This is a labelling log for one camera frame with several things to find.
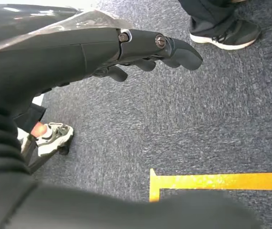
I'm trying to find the person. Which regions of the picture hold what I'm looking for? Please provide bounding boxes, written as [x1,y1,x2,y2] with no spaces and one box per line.
[178,0,262,51]
[13,104,74,158]

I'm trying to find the white grey sneaker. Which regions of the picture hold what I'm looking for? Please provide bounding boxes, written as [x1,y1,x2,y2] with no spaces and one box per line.
[35,122,74,158]

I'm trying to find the blue-grey carpet mat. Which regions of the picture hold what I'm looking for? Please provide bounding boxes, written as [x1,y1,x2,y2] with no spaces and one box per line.
[32,0,272,229]

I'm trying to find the black shoe white sole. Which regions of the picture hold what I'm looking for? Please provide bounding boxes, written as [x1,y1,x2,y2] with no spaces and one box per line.
[189,19,262,51]

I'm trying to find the yellow floor tape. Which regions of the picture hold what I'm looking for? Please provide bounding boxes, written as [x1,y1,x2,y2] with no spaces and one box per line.
[148,168,272,203]

